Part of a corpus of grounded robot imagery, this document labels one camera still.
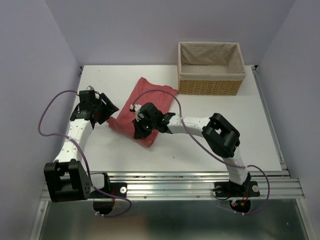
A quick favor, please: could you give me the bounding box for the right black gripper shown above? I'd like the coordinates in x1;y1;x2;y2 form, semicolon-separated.
132;114;156;139

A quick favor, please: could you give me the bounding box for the red t shirt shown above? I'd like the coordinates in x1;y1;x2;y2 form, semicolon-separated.
107;77;178;148

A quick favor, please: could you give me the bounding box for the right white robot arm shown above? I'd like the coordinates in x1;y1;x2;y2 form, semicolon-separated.
130;102;260;199

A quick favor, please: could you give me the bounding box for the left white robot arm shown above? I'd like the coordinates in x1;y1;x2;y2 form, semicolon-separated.
44;86;119;203

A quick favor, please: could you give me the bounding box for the wicker basket with liner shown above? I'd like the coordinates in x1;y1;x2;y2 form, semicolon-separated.
177;41;247;96

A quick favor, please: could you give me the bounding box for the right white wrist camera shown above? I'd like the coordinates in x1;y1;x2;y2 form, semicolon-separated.
129;104;144;121

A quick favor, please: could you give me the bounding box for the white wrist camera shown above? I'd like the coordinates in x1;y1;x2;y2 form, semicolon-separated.
129;104;144;121
86;85;95;91

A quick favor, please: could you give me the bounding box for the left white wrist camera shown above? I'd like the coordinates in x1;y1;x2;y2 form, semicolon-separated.
86;85;95;91

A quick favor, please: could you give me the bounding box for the aluminium mounting rail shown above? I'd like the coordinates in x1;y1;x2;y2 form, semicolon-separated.
41;170;305;201

